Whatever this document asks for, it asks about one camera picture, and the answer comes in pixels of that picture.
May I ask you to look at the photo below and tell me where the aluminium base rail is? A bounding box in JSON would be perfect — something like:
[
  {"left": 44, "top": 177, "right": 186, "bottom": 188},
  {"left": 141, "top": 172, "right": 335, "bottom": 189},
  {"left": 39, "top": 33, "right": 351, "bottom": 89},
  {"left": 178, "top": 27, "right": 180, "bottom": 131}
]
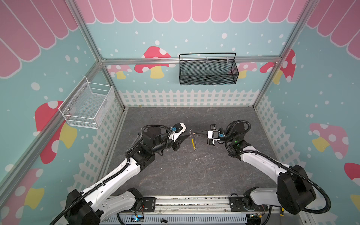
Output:
[{"left": 77, "top": 195, "right": 307, "bottom": 214}]

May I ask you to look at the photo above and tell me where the white vented cable duct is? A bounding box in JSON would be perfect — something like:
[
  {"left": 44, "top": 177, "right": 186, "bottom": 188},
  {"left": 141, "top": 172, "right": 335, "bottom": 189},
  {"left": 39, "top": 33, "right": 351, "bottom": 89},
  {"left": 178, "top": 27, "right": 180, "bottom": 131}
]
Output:
[{"left": 100, "top": 214, "right": 248, "bottom": 225}]

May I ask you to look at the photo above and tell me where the white wire wall basket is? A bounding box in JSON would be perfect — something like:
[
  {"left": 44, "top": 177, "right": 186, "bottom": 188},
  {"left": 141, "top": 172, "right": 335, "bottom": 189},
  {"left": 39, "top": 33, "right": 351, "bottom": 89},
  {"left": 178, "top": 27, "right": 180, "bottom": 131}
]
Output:
[{"left": 59, "top": 77, "right": 115, "bottom": 129}]

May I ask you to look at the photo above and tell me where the yellow handled screwdriver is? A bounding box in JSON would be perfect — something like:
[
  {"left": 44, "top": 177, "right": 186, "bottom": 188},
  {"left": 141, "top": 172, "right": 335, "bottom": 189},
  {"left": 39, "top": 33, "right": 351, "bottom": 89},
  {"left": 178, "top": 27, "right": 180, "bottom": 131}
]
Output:
[{"left": 280, "top": 208, "right": 285, "bottom": 217}]

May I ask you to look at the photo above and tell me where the black mesh wall basket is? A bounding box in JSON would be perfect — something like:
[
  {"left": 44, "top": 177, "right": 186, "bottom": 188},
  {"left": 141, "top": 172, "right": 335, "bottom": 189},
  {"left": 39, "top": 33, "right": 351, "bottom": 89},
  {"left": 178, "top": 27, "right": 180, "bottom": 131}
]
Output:
[{"left": 179, "top": 52, "right": 240, "bottom": 86}]

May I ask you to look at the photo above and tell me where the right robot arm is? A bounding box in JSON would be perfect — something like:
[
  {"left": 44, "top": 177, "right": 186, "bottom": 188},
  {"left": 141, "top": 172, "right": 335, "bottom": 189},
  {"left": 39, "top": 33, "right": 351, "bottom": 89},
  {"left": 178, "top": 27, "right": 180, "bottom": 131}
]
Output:
[{"left": 206, "top": 120, "right": 332, "bottom": 215}]

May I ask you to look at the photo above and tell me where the silver combination wrench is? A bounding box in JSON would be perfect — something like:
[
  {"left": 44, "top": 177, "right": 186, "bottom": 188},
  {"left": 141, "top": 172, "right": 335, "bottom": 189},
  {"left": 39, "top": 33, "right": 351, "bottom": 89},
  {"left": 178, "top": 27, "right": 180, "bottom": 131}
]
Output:
[{"left": 127, "top": 133, "right": 142, "bottom": 153}]

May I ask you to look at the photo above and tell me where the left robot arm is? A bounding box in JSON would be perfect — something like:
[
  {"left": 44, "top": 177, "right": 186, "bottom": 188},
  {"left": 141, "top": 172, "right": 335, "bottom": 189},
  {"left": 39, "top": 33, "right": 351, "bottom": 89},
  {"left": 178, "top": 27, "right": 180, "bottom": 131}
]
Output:
[{"left": 51, "top": 123, "right": 189, "bottom": 225}]

